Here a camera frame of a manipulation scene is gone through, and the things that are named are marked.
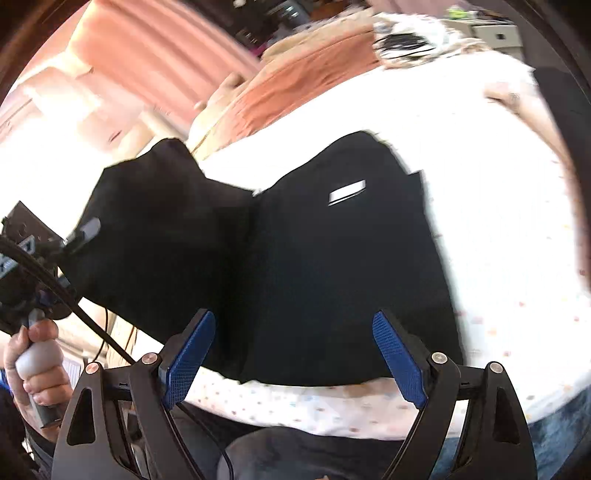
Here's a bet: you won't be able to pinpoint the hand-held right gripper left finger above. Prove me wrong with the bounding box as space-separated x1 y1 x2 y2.
51 309 217 480

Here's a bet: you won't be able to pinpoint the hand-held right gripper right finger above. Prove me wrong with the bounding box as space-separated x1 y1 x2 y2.
372 310 539 480

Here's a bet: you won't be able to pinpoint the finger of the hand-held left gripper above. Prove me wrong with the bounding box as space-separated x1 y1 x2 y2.
65 217 102 252

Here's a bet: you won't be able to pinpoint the black garment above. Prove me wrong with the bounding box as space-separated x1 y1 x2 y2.
62 130 465 386

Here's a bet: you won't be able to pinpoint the person's left hand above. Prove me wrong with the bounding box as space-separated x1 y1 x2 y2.
2 318 75 417

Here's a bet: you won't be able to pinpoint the beige blanket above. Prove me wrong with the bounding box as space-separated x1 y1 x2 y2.
187 32 370 160

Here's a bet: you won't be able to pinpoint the person's jeans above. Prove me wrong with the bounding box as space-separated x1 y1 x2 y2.
217 397 591 480

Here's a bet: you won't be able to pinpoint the pink curtain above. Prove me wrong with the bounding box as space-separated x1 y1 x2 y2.
0 0 264 153

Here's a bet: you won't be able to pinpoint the white floral bed sheet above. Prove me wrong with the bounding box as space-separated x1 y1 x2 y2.
0 46 591 439

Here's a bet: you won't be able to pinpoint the orange-brown blanket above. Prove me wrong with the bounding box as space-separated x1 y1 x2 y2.
189 28 393 160

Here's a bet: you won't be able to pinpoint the grey cabinet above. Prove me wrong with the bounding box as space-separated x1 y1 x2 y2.
471 23 523 49

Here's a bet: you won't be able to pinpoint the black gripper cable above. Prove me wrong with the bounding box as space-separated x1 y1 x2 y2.
0 237 139 366

